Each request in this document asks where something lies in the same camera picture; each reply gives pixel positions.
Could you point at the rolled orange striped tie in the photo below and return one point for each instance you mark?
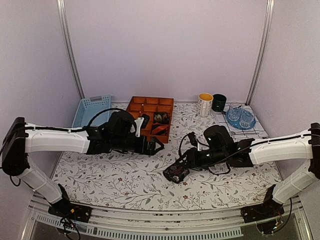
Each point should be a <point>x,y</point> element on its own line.
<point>159,129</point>

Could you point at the right aluminium frame post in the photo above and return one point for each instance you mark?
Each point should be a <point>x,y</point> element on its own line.
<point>270,4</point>

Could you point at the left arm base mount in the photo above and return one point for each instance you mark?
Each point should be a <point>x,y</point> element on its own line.
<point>74,211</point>

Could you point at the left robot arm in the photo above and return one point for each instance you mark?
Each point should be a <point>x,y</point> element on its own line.
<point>25,138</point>

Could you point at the dark green mug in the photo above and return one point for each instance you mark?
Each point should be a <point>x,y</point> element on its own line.
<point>219,102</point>

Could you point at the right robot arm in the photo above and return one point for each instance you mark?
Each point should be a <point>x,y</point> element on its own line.
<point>304,145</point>

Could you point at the orange wooden divider tray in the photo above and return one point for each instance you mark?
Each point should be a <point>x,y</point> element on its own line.
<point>140,105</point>

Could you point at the clear drinking glass left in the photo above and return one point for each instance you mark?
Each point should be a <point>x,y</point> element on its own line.
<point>234,111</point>

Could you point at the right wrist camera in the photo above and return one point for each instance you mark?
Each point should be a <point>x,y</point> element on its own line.
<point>194,141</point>

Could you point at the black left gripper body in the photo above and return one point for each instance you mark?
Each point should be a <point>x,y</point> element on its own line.
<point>121,143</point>

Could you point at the clear drinking glass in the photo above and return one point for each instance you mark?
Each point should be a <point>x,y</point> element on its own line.
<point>247,117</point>
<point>234,111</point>

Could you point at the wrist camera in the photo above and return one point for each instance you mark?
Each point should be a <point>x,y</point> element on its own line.
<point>139,124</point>
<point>194,141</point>

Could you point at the aluminium front rail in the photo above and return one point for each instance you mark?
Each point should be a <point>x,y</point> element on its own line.
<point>105,223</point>

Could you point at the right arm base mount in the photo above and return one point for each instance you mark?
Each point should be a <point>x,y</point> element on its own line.
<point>267,209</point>

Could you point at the aluminium frame post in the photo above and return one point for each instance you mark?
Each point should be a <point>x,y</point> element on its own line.
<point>270,4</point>
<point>62,14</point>

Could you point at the dark floral necktie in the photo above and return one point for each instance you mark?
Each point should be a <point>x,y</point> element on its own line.
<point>176,172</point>

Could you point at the blue glass tray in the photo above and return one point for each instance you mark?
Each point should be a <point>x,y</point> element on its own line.
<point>237,125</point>

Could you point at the floral patterned tablecloth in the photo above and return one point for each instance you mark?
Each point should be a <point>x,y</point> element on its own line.
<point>135,181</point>

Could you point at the rolled olive patterned tie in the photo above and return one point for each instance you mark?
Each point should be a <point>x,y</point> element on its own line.
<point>161,118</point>

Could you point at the light blue plastic basket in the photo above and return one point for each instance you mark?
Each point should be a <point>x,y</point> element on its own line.
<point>88,108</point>

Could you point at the left aluminium frame post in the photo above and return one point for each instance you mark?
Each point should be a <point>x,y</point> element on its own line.
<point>62,14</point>

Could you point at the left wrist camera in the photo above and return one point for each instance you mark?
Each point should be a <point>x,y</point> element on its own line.
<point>139,124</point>

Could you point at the white mug yellow inside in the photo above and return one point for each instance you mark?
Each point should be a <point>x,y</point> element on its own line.
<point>205,101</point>

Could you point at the clear drinking glass right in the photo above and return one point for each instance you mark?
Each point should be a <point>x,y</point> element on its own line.
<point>247,117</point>

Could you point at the white checked dish towel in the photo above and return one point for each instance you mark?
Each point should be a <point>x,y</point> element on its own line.
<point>257,132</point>

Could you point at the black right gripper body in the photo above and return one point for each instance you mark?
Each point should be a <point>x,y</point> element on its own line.
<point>219,156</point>

